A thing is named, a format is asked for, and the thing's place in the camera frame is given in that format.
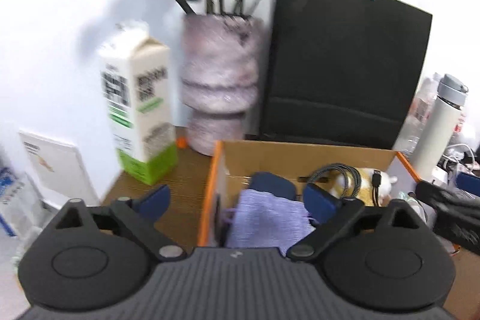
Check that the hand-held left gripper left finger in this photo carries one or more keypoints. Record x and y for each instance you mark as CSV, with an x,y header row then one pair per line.
x,y
155,203

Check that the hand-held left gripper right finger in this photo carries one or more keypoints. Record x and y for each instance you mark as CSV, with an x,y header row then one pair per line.
x,y
318,203

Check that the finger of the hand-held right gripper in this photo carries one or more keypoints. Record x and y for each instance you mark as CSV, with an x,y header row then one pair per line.
x,y
470,184
442,196

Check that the navy zipper pouch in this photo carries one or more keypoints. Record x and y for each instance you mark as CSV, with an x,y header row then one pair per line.
x,y
273,185

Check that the purple knitted cloth bag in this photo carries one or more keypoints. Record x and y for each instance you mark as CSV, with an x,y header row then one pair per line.
x,y
266,218

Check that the yellow and white plush toy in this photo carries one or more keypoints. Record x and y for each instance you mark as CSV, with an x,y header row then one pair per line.
x,y
365,173

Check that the red cardboard box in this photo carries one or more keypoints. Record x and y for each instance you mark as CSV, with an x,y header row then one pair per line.
x,y
262,158

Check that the wooden desktop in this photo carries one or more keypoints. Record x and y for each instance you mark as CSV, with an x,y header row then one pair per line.
x,y
183,185

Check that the white thermos bottle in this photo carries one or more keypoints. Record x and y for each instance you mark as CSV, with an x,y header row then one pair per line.
x,y
437,132

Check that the clear water bottle red label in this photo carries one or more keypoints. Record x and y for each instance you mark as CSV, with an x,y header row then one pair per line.
x,y
460,123
422,106

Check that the small orange object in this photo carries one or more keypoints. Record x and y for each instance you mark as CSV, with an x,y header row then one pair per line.
x,y
182,143

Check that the white and green milk carton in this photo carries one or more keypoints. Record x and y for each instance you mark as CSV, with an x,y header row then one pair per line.
x,y
138,98

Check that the purple ceramic vase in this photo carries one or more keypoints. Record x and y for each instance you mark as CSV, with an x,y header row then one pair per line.
x,y
221,80

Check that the black paper bag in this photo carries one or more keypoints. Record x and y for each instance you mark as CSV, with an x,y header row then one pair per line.
x,y
337,61

